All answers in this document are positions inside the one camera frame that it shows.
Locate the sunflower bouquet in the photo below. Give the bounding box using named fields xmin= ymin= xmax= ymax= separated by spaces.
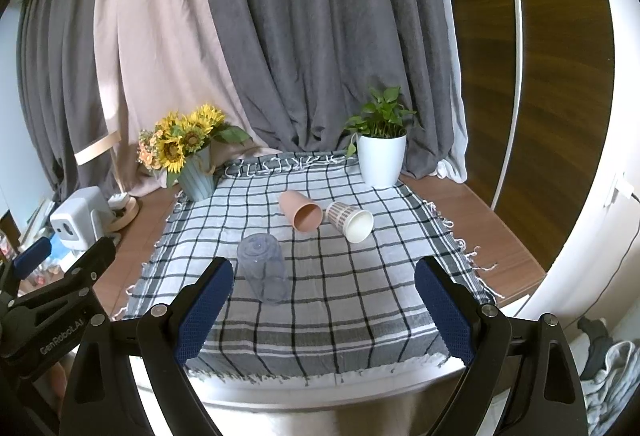
xmin=137 ymin=104 xmax=251 ymax=189

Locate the white box-shaped device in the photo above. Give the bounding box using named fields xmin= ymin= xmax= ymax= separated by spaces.
xmin=49 ymin=186 xmax=114 ymax=258

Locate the pile of grey clothes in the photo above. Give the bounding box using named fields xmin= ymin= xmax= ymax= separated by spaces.
xmin=576 ymin=316 xmax=640 ymax=436

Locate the ribbed green vase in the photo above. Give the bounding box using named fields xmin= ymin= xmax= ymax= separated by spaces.
xmin=177 ymin=146 xmax=219 ymax=203

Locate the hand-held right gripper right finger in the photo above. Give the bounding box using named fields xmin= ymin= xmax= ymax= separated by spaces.
xmin=414 ymin=256 xmax=591 ymax=436

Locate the green leafy plant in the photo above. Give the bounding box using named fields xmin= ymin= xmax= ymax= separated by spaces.
xmin=342 ymin=86 xmax=418 ymax=158

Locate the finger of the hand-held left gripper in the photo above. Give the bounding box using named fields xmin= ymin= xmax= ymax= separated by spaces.
xmin=0 ymin=236 xmax=54 ymax=302
xmin=14 ymin=237 xmax=118 ymax=318

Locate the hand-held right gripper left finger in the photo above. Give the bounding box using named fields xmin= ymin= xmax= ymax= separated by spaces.
xmin=59 ymin=257 xmax=236 ymax=436

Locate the thin black cable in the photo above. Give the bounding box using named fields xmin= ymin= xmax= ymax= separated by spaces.
xmin=579 ymin=192 xmax=640 ymax=319

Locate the round wooden tray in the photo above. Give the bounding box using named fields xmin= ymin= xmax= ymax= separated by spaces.
xmin=102 ymin=194 xmax=141 ymax=233

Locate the grey curtain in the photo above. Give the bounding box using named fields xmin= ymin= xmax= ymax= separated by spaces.
xmin=197 ymin=0 xmax=468 ymax=182
xmin=17 ymin=0 xmax=126 ymax=204

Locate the pink cup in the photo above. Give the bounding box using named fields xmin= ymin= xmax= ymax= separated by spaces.
xmin=278 ymin=189 xmax=324 ymax=233

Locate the light wooden slat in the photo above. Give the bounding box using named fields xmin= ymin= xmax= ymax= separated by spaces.
xmin=74 ymin=131 xmax=121 ymax=165

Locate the white curved tube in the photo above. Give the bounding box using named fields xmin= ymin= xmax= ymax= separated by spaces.
xmin=489 ymin=0 xmax=527 ymax=213

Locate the beige pink curtain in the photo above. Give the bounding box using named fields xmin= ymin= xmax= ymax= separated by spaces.
xmin=94 ymin=0 xmax=283 ymax=198

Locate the checked grey white tablecloth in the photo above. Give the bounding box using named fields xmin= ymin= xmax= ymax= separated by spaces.
xmin=112 ymin=151 xmax=498 ymax=387

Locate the patterned white paper cup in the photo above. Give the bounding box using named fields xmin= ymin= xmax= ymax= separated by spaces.
xmin=325 ymin=201 xmax=375 ymax=244

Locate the transparent plastic cup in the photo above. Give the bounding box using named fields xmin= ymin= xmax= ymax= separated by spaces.
xmin=236 ymin=233 xmax=288 ymax=305

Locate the white plant pot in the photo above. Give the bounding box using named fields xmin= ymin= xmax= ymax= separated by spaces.
xmin=357 ymin=132 xmax=407 ymax=189

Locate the white wall plug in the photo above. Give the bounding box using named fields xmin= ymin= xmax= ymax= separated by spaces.
xmin=602 ymin=171 xmax=636 ymax=208

